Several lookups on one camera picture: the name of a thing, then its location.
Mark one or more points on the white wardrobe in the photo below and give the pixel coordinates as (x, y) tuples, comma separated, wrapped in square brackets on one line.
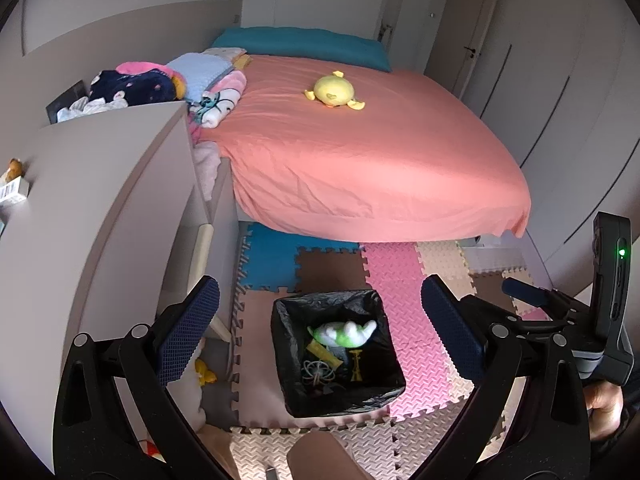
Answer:
[(565, 85)]

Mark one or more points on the small brown bear figure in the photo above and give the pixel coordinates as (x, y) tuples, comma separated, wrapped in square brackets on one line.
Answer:
[(12, 169)]

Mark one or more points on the bed with pink sheet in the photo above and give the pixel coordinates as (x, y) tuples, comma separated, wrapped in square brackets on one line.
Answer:
[(375, 160)]

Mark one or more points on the white and green plush toy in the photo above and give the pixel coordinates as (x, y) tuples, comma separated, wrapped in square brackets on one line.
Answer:
[(340, 334)]

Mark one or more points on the small white carton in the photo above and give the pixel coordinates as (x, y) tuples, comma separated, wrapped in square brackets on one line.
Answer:
[(12, 191)]

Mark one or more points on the cream padded bar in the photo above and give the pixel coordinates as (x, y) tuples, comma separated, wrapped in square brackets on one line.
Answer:
[(210, 260)]

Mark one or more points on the yellow banana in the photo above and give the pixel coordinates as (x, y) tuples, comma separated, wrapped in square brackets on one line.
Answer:
[(322, 352)]

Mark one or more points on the yellow plastic toy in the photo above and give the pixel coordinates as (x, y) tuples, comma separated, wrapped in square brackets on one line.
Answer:
[(357, 367)]

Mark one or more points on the trash bin with black bag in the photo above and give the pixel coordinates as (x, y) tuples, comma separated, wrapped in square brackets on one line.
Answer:
[(295, 395)]

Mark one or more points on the white cloths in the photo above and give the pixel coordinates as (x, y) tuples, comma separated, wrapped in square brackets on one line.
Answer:
[(95, 107)]

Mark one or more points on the yellow plush toy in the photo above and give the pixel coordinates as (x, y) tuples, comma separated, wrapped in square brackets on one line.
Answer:
[(332, 91)]

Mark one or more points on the white towel with teal ribbon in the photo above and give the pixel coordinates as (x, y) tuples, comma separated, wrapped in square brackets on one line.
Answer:
[(217, 107)]

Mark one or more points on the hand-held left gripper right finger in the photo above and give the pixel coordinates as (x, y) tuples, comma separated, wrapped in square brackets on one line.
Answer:
[(452, 332)]

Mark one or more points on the person's right hand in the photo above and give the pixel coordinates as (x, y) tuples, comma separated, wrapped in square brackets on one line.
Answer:
[(605, 410)]

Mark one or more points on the teal pillow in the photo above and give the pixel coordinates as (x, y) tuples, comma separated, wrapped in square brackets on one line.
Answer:
[(300, 42)]

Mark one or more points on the black storage box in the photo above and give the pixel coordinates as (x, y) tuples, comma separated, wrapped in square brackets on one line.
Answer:
[(65, 100)]

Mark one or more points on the pale pink cloth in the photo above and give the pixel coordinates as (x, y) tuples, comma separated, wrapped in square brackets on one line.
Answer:
[(206, 167)]

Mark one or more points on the navy patterned blanket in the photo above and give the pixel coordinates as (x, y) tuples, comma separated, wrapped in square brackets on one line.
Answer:
[(135, 87)]

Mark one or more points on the person's leg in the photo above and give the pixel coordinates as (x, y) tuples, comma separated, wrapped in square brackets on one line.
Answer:
[(320, 457)]

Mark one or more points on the white door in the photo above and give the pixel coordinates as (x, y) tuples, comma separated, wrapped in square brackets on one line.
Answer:
[(475, 20)]

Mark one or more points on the foam puzzle floor mat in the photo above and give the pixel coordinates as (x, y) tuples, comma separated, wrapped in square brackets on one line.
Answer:
[(390, 285)]

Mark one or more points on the pink striped folded towel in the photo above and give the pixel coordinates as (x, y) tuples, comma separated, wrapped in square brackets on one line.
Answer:
[(231, 85)]

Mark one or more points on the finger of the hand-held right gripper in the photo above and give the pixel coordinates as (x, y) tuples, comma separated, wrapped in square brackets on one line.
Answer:
[(530, 327), (525, 291)]

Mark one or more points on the white desk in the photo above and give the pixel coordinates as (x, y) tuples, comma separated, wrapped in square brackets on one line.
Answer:
[(75, 210)]

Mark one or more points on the small yellow duck toy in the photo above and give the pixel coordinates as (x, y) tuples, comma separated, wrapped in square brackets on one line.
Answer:
[(205, 372)]

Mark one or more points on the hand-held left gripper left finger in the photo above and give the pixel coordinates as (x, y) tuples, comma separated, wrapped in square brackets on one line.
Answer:
[(190, 332)]

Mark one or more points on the light blue folded blanket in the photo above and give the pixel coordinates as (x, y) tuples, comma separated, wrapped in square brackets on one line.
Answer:
[(200, 67)]

